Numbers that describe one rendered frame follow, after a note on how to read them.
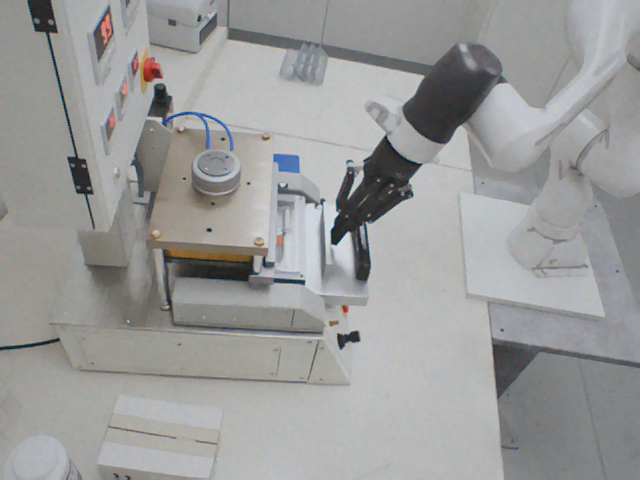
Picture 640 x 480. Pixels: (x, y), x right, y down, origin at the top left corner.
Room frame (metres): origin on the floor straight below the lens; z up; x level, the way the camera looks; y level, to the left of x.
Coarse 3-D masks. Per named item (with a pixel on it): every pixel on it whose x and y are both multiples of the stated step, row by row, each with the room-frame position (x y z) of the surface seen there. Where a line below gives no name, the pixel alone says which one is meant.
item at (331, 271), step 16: (320, 224) 0.71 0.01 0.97; (320, 240) 0.67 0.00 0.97; (352, 240) 0.69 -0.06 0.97; (320, 256) 0.63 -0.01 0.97; (336, 256) 0.64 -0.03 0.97; (352, 256) 0.65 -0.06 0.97; (320, 272) 0.60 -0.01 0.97; (336, 272) 0.61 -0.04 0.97; (352, 272) 0.61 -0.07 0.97; (320, 288) 0.56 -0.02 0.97; (336, 288) 0.57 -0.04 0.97; (352, 288) 0.58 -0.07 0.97; (368, 288) 0.59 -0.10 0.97; (336, 304) 0.56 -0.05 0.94; (352, 304) 0.56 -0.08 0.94
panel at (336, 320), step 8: (328, 304) 0.59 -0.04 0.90; (328, 312) 0.57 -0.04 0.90; (336, 312) 0.61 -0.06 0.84; (328, 320) 0.55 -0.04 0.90; (336, 320) 0.55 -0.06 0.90; (344, 320) 0.64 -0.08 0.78; (328, 328) 0.53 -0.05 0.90; (336, 328) 0.57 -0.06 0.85; (344, 328) 0.62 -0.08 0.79; (328, 336) 0.52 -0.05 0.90; (336, 336) 0.55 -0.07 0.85; (336, 344) 0.53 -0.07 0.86; (344, 352) 0.55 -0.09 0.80; (344, 360) 0.53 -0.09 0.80
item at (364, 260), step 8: (360, 232) 0.68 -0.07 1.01; (360, 240) 0.66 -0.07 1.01; (368, 240) 0.66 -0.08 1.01; (360, 248) 0.64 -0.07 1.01; (368, 248) 0.64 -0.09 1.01; (360, 256) 0.62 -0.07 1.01; (368, 256) 0.62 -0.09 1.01; (360, 264) 0.61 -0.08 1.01; (368, 264) 0.61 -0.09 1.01; (360, 272) 0.60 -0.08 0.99; (368, 272) 0.60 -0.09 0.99
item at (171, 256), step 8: (168, 256) 0.51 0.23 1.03; (176, 256) 0.52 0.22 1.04; (184, 256) 0.52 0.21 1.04; (192, 256) 0.52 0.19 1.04; (200, 256) 0.52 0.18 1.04; (208, 256) 0.52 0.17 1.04; (216, 256) 0.53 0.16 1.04; (224, 256) 0.53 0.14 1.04; (232, 256) 0.53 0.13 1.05; (240, 256) 0.53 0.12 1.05; (248, 256) 0.54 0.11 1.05; (200, 264) 0.52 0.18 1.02; (208, 264) 0.52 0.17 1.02; (216, 264) 0.53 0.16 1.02; (224, 264) 0.53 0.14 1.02; (232, 264) 0.53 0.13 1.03; (240, 264) 0.53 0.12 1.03; (248, 264) 0.54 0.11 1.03
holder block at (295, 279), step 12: (300, 204) 0.73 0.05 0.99; (300, 216) 0.70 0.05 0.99; (300, 228) 0.67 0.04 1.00; (300, 240) 0.64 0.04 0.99; (300, 252) 0.61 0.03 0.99; (300, 264) 0.59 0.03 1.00; (216, 276) 0.53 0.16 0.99; (228, 276) 0.53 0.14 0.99; (240, 276) 0.54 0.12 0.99; (276, 276) 0.55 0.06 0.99; (288, 276) 0.56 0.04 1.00; (300, 276) 0.56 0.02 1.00
